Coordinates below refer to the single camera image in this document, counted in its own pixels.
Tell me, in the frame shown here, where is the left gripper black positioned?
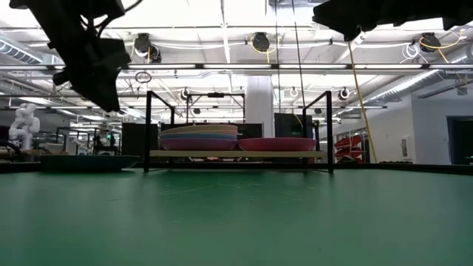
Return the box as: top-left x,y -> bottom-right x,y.
47,35 -> 132,113

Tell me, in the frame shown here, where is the purple plate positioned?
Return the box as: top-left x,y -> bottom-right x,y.
159,137 -> 239,151

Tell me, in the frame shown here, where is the pink plate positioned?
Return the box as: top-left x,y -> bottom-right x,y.
238,137 -> 318,151

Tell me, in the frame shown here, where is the white robot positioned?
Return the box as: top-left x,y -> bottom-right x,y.
7,103 -> 41,151

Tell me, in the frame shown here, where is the black cabinet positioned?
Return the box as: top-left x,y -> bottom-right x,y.
121,122 -> 160,156
273,112 -> 315,140

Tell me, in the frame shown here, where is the dark teal plate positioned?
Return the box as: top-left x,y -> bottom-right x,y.
39,154 -> 140,173

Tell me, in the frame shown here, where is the long overhead light bar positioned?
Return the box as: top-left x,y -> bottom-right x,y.
0,63 -> 473,71

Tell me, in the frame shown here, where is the white pillar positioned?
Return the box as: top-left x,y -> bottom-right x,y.
245,75 -> 275,138

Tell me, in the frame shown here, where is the red bin rack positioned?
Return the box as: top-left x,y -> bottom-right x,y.
334,134 -> 365,163

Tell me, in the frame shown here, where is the dark doorway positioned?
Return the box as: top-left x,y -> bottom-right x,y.
446,116 -> 473,166

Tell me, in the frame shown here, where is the black metal dish rack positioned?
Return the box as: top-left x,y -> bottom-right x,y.
143,90 -> 335,174

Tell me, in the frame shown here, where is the black hanging cord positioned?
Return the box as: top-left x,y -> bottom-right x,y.
291,0 -> 306,108
274,0 -> 282,114

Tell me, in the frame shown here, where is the yellow hanging hose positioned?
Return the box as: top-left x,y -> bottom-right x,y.
347,40 -> 378,163

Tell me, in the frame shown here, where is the silver ceiling duct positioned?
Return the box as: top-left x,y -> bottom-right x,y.
364,44 -> 473,105

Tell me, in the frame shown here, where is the black background frame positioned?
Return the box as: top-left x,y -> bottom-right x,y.
186,92 -> 246,125

